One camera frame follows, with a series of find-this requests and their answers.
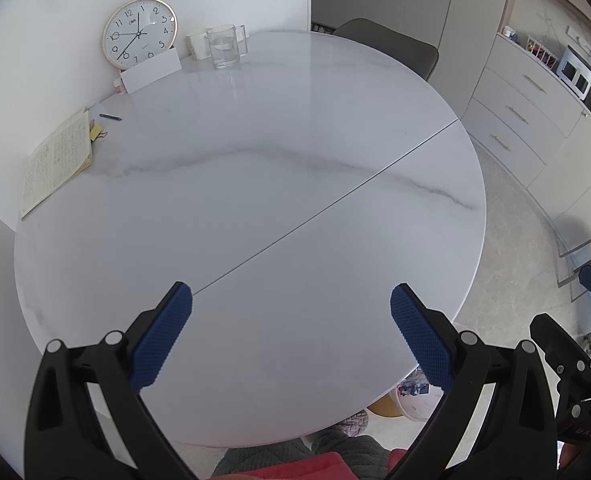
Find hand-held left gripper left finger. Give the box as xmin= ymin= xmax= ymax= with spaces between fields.
xmin=24 ymin=281 xmax=196 ymax=480

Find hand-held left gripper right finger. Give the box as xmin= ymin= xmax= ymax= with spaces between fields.
xmin=390 ymin=283 xmax=559 ymax=480

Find pink white waste bin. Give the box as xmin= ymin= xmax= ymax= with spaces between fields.
xmin=367 ymin=367 xmax=449 ymax=423

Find person's right hand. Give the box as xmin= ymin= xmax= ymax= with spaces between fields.
xmin=558 ymin=442 xmax=591 ymax=472

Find grey knitted slipper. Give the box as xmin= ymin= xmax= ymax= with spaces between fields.
xmin=328 ymin=410 xmax=371 ymax=438

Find person's green quilted pants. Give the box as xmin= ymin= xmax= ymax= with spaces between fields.
xmin=210 ymin=432 xmax=391 ymax=480

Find beige drawer cabinet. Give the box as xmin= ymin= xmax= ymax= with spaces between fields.
xmin=460 ymin=32 xmax=591 ymax=186

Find open cream notebook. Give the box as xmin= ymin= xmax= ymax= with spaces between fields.
xmin=20 ymin=107 xmax=94 ymax=220

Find white countertop oven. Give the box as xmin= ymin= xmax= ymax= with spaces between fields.
xmin=558 ymin=46 xmax=591 ymax=100

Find countertop spice rack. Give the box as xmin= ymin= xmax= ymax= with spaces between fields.
xmin=525 ymin=35 xmax=561 ymax=68

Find white card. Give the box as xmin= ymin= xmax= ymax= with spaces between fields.
xmin=120 ymin=47 xmax=182 ymax=95

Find grey upholstered chair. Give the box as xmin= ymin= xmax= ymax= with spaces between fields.
xmin=333 ymin=17 xmax=440 ymax=82

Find white mug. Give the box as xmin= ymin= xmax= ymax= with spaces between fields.
xmin=185 ymin=30 xmax=211 ymax=61

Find tall beige cabinet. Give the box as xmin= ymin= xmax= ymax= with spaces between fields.
xmin=405 ymin=0 xmax=516 ymax=101

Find clear glass pitcher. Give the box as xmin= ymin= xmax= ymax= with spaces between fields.
xmin=206 ymin=24 xmax=250 ymax=70

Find white wall rail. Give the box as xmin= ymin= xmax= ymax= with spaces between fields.
xmin=565 ymin=25 xmax=591 ymax=68

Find round white wall clock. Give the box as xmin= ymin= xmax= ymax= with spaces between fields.
xmin=101 ymin=0 xmax=180 ymax=71

